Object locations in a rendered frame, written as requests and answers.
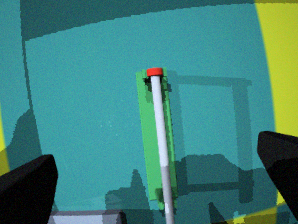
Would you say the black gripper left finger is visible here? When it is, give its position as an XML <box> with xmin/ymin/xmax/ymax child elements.
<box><xmin>0</xmin><ymin>153</ymin><xmax>59</xmax><ymax>224</ymax></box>

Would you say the green flat plate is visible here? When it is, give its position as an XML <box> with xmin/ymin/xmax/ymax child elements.
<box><xmin>136</xmin><ymin>68</ymin><xmax>178</xmax><ymax>210</ymax></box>

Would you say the grey rod with red cap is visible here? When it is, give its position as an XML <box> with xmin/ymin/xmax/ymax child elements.
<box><xmin>146</xmin><ymin>68</ymin><xmax>174</xmax><ymax>224</ymax></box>

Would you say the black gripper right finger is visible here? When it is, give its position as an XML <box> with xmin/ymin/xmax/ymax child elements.
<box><xmin>257</xmin><ymin>131</ymin><xmax>298</xmax><ymax>221</ymax></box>

